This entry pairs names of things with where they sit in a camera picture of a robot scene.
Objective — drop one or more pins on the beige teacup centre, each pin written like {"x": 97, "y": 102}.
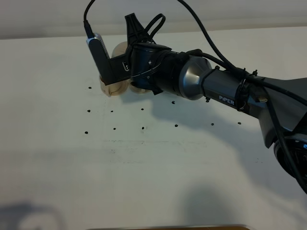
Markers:
{"x": 134, "y": 86}

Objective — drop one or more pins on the beige teacup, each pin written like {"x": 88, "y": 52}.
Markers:
{"x": 111, "y": 89}
{"x": 134, "y": 86}

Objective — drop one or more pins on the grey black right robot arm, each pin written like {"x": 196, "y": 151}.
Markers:
{"x": 279, "y": 105}

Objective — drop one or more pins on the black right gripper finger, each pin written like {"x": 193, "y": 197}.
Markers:
{"x": 157, "y": 92}

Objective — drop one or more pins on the beige saucer under left cup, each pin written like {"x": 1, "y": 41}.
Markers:
{"x": 124, "y": 86}

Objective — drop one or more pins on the beige saucer under cup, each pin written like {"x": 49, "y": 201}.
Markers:
{"x": 124, "y": 86}
{"x": 138, "y": 90}

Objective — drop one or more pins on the beige teapot with lid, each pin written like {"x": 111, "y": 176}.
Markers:
{"x": 120, "y": 49}

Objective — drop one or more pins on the beige saucer under centre cup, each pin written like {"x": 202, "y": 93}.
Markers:
{"x": 138, "y": 90}

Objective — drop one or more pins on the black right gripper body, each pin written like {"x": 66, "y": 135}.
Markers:
{"x": 154, "y": 67}

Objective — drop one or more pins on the beige teacup left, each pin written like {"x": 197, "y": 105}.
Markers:
{"x": 111, "y": 89}

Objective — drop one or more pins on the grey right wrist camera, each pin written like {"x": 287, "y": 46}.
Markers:
{"x": 111, "y": 70}

